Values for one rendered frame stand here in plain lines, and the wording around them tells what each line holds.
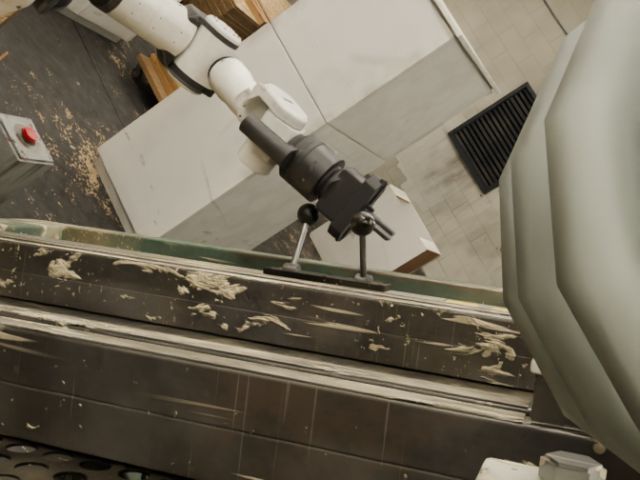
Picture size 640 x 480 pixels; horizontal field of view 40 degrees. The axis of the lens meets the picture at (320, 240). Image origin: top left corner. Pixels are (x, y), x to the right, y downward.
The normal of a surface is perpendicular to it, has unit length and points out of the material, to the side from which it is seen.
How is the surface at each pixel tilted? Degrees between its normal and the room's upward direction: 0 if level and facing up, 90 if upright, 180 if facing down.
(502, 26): 90
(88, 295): 90
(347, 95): 90
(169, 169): 90
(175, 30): 78
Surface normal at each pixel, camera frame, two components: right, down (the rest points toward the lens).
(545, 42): -0.37, -0.11
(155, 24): 0.36, 0.55
